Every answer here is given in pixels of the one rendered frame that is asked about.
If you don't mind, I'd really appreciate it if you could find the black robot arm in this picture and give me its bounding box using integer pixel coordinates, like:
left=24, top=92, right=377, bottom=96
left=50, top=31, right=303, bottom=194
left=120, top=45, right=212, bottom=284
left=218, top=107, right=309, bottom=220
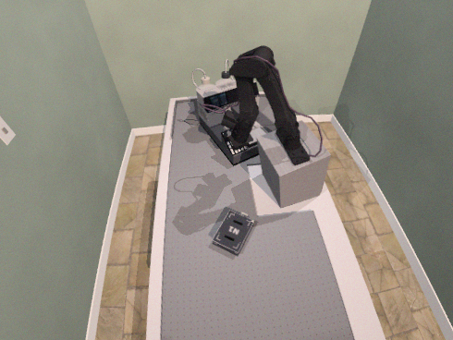
left=221, top=46, right=310, bottom=165

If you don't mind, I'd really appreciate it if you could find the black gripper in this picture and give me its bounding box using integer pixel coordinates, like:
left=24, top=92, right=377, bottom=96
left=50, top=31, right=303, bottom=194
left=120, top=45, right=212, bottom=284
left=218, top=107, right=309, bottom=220
left=228, top=134, right=253, bottom=150

